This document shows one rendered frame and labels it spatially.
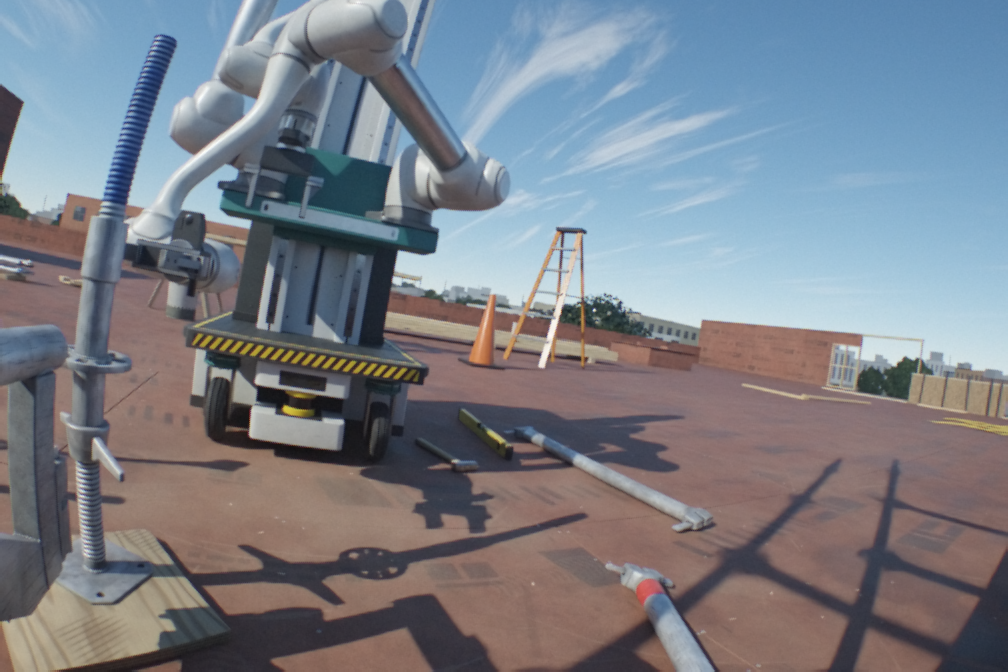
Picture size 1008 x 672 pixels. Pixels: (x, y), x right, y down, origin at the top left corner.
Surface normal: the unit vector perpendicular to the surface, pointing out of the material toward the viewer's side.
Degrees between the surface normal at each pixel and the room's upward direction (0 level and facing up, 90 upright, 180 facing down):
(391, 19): 88
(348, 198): 90
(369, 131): 90
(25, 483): 87
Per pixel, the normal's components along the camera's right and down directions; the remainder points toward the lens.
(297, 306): 0.38, 0.02
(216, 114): 0.66, 0.19
